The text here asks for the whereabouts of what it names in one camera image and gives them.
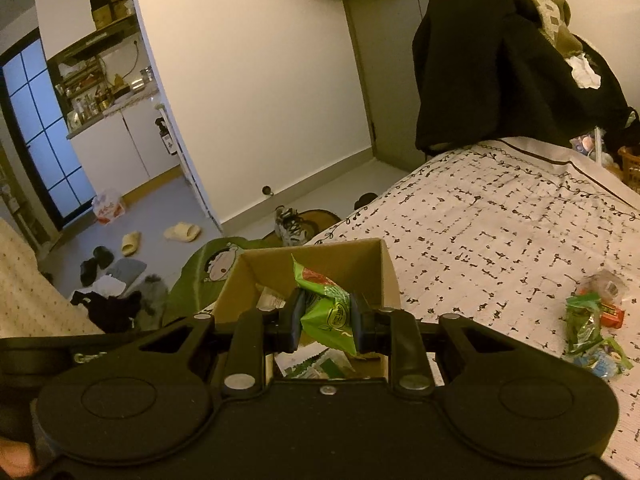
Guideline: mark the orange plastic basket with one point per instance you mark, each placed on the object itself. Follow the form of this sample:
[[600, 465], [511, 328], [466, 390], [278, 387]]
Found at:
[[631, 170]]

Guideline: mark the black slippers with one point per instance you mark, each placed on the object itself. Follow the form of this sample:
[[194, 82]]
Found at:
[[95, 265]]

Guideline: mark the grey room door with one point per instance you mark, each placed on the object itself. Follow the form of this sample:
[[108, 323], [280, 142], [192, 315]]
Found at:
[[385, 60]]

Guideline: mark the white wall cabinet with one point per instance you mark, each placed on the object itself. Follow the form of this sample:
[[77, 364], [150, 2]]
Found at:
[[62, 10]]

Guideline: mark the beige dotted fabric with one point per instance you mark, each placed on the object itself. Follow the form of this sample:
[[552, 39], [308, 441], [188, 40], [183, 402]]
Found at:
[[30, 285]]

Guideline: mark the person's left hand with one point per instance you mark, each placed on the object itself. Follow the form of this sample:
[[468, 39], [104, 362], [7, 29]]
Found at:
[[15, 460]]

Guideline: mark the dark green snack packet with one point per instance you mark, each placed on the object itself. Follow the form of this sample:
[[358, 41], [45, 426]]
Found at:
[[582, 322]]

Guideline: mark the red white plastic bag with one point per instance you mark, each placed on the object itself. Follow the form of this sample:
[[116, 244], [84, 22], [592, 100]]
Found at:
[[107, 207]]

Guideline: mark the white kitchen cabinet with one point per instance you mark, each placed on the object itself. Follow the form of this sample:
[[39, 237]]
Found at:
[[125, 145]]

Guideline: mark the grey sneakers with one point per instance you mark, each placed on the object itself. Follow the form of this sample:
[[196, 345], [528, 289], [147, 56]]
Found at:
[[292, 227]]

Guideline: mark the red snack packet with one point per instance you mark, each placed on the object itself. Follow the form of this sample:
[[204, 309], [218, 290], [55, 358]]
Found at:
[[612, 317]]

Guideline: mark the grey clear snack packet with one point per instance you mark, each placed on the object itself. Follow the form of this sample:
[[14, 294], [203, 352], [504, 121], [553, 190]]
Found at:
[[607, 285]]

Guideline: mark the brown cardboard box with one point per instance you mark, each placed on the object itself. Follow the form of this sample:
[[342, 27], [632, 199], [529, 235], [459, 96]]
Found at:
[[350, 265]]

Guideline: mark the crumpled white cloth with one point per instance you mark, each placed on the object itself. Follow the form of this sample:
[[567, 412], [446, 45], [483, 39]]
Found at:
[[585, 71]]

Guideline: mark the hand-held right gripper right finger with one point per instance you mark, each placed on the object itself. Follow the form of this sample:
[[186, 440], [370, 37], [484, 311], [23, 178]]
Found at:
[[362, 326]]

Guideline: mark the light green snack packet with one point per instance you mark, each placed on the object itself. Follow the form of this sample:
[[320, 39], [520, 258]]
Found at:
[[327, 310]]

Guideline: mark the dark spray bottle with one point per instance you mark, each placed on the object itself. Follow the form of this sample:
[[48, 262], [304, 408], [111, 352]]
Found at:
[[166, 140]]

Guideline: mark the blue snack packet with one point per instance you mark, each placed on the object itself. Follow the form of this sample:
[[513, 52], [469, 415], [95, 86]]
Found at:
[[597, 364]]

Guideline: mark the dark shoe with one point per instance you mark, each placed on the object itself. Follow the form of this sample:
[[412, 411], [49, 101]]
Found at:
[[366, 201]]

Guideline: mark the pile of dark clothes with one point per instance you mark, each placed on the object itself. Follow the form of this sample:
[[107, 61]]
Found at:
[[120, 305]]

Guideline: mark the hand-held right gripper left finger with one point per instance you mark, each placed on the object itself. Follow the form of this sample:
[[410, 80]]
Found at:
[[294, 321]]

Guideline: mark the beige checked quilt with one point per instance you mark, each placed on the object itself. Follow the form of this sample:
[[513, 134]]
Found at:
[[545, 5]]

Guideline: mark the black coat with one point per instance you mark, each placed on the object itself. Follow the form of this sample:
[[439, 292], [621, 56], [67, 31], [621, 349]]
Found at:
[[480, 60]]

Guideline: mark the beige slipper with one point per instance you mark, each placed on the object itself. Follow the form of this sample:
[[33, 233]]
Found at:
[[182, 232], [131, 244]]

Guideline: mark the dark framed glass door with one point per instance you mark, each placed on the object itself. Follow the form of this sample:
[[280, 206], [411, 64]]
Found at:
[[40, 135]]

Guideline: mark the white tissue pack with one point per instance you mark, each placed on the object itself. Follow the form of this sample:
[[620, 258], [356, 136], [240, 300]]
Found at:
[[272, 300]]

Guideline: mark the green cartoon bag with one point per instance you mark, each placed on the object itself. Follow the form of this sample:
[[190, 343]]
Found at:
[[200, 280]]

